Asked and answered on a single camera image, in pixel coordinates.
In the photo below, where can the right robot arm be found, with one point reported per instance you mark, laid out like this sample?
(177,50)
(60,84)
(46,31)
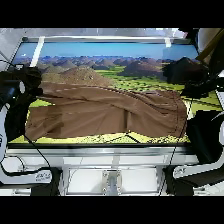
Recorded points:
(186,170)

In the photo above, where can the brown pants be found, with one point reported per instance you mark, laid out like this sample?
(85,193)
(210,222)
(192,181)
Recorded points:
(106,113)

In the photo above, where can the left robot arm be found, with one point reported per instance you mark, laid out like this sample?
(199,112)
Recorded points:
(43,176)

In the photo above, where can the silver frame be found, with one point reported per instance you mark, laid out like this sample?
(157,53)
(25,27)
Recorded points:
(112,182)

